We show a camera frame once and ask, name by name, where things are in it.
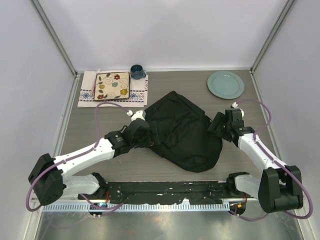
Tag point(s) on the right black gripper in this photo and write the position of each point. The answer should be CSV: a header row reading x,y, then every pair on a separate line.
x,y
220,118

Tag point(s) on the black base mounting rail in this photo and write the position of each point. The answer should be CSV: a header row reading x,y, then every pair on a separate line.
x,y
167,192

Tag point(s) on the black student backpack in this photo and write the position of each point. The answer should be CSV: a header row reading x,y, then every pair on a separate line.
x,y
183,135

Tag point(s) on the white patterned cloth mat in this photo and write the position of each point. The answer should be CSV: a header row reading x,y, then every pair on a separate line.
x,y
138,94

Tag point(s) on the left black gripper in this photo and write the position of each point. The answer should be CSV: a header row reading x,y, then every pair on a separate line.
x,y
152,139

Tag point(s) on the light teal round plate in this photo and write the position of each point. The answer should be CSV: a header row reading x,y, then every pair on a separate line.
x,y
225,85

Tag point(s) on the dark blue ceramic cup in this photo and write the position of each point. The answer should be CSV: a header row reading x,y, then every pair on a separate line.
x,y
137,72

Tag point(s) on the floral square ceramic plate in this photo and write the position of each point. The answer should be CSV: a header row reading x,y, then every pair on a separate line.
x,y
112,86

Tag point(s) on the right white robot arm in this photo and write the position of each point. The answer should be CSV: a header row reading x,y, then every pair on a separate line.
x,y
277,189

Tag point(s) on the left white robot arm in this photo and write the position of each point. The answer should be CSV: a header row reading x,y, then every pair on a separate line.
x,y
54,177

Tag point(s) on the white slotted cable duct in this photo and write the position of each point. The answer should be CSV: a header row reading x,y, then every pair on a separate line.
x,y
185,206

